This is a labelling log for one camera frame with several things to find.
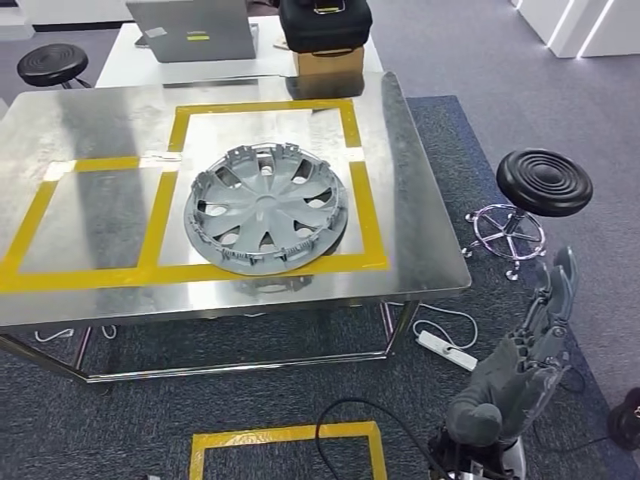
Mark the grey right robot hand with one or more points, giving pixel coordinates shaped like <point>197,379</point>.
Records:
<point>530,378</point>

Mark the grey plastic wheel hubcap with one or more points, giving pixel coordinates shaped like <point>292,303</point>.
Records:
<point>265,205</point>

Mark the white power strip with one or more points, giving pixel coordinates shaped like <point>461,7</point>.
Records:
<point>447,351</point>

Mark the black round floor device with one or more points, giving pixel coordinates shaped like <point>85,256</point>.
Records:
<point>627,420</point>

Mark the chrome chair base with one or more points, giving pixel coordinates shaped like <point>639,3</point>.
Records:
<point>507,235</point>

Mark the yellow floor tape square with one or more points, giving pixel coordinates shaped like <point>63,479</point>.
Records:
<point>280,434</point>

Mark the white partition with light strips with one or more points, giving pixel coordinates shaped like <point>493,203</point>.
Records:
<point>610,26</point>

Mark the cardboard box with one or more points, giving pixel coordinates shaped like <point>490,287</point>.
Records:
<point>330,63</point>

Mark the large yellow bench tape rectangle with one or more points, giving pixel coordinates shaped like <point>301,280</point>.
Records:
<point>265,106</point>

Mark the black carrying case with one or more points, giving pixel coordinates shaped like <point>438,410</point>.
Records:
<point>324,26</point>

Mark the grey laptop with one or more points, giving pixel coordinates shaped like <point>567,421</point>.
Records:
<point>195,30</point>

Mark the yellow bench tape strip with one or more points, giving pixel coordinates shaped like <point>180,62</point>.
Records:
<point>100,277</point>

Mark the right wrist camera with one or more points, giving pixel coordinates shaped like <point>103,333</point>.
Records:
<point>515,460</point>

